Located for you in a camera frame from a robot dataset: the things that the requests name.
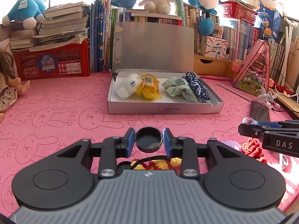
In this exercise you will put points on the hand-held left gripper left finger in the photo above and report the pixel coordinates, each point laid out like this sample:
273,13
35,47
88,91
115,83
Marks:
131,142

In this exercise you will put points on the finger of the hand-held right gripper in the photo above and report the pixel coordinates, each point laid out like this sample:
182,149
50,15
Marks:
285,124
250,129

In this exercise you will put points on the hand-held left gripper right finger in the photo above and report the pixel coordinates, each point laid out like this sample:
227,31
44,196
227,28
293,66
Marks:
167,142

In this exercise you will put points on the small clear plastic item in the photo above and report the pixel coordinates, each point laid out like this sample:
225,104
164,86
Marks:
247,120

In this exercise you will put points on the black round lid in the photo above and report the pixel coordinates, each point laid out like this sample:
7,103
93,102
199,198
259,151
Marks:
149,141
123,166

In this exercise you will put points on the red crochet piece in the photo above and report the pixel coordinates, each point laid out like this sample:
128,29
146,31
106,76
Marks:
252,150

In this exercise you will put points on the yellow red crochet hair band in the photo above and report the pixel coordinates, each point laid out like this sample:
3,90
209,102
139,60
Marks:
161,163

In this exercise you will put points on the purple plush toy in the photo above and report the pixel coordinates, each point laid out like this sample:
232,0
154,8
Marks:
230,145

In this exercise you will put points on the green checked cloth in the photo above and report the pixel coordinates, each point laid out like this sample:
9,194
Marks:
177,88

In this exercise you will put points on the white fluffy plush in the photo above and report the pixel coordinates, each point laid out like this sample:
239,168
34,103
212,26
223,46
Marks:
126,87

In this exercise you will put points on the yellow snack packet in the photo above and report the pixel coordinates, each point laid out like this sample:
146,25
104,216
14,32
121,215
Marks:
149,87

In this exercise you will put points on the blue patterned fabric pouch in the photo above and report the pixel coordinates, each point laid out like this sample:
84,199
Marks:
198,87

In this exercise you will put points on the silver cardboard box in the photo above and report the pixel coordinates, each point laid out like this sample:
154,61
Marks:
154,46

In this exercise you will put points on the smartphone in red case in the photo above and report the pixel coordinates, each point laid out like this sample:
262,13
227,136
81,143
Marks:
259,112

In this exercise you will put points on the white paper windmill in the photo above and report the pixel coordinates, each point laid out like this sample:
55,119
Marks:
267,96

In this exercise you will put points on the thin metal rod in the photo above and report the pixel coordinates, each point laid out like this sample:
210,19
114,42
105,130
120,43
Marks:
233,92

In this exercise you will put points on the pink triangular toy house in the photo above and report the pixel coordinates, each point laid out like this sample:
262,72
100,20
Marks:
254,74

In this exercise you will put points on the black binder clip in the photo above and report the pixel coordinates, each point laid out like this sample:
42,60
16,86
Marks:
115,75

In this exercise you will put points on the wooden desktop drawer organizer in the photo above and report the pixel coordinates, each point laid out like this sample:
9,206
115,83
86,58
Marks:
210,66

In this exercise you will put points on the pink rabbit print towel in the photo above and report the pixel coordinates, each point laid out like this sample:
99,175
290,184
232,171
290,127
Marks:
58,112

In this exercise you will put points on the white desk lamp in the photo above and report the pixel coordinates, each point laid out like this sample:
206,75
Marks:
288,42

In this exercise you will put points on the white label printer box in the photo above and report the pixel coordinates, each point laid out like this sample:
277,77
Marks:
215,47

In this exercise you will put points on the row of upright books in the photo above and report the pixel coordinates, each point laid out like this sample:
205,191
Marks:
243,39

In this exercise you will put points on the blue cardboard box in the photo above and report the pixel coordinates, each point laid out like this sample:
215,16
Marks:
268,21

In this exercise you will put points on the row of blue books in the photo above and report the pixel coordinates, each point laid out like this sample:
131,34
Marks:
100,39

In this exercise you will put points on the red plastic basket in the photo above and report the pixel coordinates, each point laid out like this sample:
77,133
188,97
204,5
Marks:
238,11

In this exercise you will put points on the stacked books with dark spines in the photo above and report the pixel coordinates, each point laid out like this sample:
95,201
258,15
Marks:
151,18

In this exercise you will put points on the red plastic crate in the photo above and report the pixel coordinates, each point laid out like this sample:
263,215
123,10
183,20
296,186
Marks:
28,67

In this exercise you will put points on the brown-haired baby doll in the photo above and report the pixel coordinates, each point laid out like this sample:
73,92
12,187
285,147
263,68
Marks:
7,91

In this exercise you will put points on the stack of worn books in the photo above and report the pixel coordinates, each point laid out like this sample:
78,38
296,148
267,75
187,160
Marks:
60,25

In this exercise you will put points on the blue cat plush toy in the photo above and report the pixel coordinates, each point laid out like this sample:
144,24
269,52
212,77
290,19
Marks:
23,11

